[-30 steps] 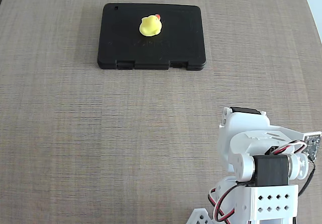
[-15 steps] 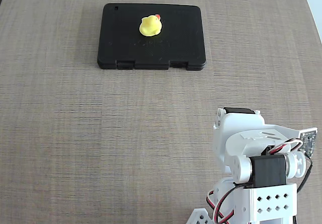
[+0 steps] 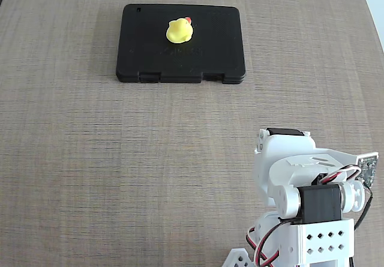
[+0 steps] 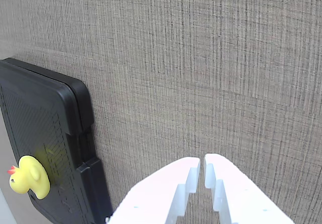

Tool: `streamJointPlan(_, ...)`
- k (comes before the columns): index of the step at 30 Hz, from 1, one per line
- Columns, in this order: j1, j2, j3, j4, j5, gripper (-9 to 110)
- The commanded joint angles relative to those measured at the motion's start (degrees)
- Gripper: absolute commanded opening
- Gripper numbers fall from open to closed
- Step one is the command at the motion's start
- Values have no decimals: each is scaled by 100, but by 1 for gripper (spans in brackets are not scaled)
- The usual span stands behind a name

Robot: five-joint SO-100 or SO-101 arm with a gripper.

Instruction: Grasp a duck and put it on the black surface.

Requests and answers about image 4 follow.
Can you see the yellow rubber duck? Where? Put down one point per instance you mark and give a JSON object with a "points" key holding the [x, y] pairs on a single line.
{"points": [[30, 176]]}

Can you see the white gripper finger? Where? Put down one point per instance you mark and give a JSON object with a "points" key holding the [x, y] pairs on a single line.
{"points": [[156, 193], [241, 198]]}

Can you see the black plastic flat case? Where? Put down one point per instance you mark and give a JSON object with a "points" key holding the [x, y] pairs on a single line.
{"points": [[30, 113]]}

